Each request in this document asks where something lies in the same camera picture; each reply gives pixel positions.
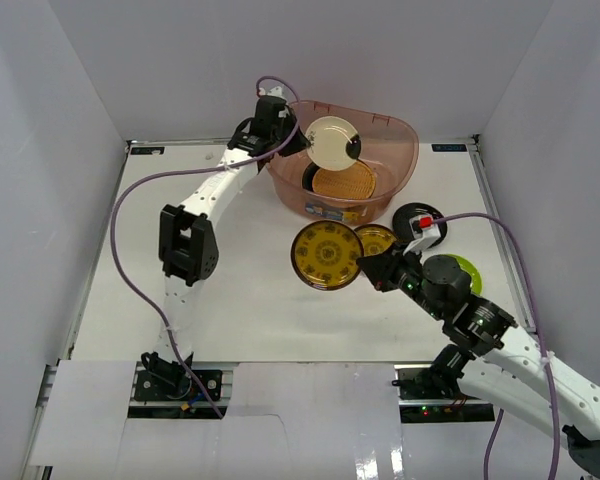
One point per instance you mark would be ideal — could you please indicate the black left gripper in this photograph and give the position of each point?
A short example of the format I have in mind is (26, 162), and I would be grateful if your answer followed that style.
(290, 135)

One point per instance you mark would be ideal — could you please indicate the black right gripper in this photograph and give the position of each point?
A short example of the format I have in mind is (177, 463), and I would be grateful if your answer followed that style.
(381, 269)

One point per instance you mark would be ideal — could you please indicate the cream plate with black spot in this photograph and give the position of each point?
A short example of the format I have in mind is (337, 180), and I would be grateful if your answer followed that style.
(335, 144)

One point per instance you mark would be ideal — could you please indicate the yellow patterned plate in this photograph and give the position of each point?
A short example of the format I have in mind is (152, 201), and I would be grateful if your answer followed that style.
(324, 255)
(375, 238)

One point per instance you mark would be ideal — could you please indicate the blue-grey glazed plate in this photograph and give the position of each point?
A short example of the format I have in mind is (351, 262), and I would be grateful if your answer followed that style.
(308, 176)

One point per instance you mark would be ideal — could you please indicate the woven bamboo tray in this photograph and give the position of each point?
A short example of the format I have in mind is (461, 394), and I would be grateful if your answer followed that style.
(357, 182)

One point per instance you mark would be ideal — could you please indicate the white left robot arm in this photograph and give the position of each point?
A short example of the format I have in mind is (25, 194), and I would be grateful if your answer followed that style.
(188, 248)

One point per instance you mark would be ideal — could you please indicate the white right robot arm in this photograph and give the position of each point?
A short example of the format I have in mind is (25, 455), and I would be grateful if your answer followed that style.
(481, 329)

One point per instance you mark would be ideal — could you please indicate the black plate right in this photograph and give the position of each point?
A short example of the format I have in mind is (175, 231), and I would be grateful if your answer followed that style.
(402, 218)

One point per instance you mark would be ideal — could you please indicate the lime green plate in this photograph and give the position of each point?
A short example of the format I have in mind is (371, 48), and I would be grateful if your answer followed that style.
(468, 267)

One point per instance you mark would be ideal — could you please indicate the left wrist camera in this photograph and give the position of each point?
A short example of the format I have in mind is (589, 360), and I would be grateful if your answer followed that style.
(277, 91)

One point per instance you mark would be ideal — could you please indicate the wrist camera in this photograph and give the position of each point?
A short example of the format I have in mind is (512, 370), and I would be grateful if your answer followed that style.
(426, 232)
(277, 91)

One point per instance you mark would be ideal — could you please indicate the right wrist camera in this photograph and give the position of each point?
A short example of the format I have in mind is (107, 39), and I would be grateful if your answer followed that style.
(426, 232)

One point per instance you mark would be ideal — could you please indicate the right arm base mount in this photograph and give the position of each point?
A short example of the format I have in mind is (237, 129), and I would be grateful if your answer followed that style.
(425, 400)

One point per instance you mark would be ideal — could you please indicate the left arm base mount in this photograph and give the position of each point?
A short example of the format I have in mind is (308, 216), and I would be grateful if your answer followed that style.
(163, 390)

